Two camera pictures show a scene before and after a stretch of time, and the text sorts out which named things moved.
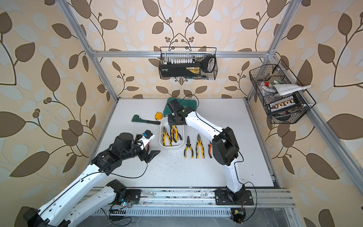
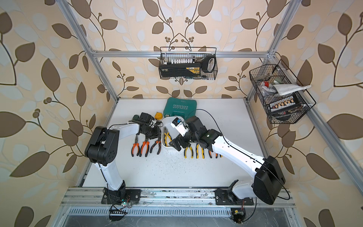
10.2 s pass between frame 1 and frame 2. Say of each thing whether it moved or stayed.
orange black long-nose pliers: stayed
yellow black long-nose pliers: stayed
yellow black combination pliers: stayed
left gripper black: moved
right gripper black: moved
